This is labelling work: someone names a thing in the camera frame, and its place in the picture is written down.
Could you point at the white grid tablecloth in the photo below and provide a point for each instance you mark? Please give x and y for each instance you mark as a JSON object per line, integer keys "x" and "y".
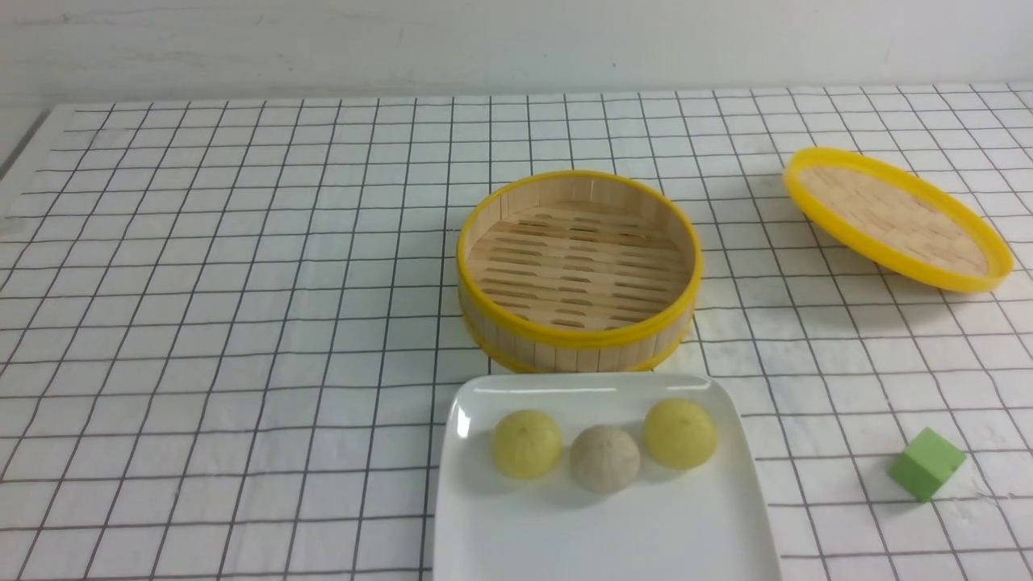
{"x": 231, "y": 333}

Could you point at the yellow steamed bun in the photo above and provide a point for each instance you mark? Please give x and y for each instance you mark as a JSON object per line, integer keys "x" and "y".
{"x": 526, "y": 444}
{"x": 679, "y": 434}

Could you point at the bamboo steamer basket yellow rim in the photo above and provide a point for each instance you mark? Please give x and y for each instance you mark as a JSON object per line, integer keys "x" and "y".
{"x": 578, "y": 271}

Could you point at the green foam cube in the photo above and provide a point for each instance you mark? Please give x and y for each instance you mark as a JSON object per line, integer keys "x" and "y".
{"x": 926, "y": 465}

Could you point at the beige steamed bun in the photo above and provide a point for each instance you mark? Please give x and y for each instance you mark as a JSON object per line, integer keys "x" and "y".
{"x": 604, "y": 459}

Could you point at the white square plate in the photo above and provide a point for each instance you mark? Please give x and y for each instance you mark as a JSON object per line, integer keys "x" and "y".
{"x": 709, "y": 523}

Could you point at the yellow rimmed woven steamer lid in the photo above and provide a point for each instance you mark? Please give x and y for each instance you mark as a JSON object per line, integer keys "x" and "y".
{"x": 897, "y": 220}

